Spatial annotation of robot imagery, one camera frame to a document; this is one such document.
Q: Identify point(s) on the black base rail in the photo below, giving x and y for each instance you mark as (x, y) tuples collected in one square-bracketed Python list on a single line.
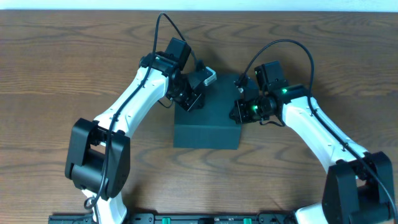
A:
[(150, 218)]

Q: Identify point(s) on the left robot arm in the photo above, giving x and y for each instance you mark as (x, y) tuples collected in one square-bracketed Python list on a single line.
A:
[(98, 159)]

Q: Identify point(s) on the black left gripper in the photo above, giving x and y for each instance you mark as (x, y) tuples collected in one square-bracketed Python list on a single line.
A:
[(193, 101)]

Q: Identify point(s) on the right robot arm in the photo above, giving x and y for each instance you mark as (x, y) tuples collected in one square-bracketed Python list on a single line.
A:
[(359, 185)]

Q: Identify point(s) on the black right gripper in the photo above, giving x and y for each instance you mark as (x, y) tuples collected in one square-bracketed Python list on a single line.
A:
[(237, 112)]

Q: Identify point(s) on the black gift box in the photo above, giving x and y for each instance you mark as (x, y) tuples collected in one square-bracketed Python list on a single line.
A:
[(210, 127)]

